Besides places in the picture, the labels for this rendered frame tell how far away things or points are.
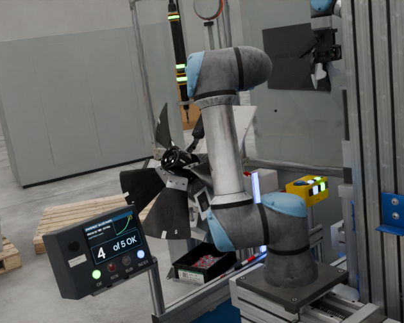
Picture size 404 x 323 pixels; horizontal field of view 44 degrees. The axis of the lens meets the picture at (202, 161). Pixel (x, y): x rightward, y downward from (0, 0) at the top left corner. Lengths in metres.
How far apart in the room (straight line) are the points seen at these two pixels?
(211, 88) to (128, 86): 6.42
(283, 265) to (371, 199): 0.28
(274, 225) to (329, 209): 1.36
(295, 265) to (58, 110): 6.34
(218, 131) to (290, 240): 0.34
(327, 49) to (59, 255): 1.14
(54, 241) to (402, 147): 0.91
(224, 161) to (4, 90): 6.20
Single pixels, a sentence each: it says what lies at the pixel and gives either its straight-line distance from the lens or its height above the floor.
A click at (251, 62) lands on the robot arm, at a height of 1.63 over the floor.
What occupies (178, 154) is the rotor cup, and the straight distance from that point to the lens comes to 2.16.
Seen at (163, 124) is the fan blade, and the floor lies 1.34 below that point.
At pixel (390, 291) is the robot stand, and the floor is 1.01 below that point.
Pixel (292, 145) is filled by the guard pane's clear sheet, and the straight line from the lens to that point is 2.70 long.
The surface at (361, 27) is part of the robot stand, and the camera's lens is 1.27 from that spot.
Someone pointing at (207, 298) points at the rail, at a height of 0.83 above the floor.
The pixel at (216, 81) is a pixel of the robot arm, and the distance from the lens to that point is 1.31.
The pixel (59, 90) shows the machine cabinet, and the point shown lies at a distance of 7.45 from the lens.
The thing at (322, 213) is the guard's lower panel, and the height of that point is 0.75.
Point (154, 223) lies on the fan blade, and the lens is 2.12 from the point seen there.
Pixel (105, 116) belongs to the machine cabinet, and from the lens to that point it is 7.62.
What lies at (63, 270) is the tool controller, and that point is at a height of 1.15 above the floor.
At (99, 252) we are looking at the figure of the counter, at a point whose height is 1.17.
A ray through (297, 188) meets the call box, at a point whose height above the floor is 1.06.
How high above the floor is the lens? 1.70
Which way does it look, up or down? 13 degrees down
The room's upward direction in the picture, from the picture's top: 8 degrees counter-clockwise
